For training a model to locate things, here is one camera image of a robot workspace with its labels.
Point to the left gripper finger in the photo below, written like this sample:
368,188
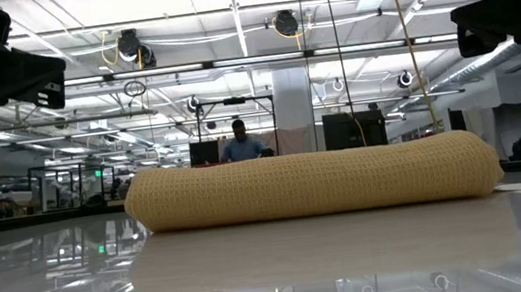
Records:
50,83

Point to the green lit sign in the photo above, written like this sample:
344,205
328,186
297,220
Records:
98,173

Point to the small black monitor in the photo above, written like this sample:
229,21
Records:
204,152

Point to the black frame stand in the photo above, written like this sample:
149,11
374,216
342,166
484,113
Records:
234,101

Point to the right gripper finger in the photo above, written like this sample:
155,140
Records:
474,29

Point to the black frame enclosure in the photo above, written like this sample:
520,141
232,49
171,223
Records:
56,166

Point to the white hanging cloth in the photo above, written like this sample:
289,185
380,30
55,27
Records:
482,127

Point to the orange waffle-weave towel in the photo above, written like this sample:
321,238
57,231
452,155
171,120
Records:
315,181

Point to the person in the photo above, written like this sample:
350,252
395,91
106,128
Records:
243,145

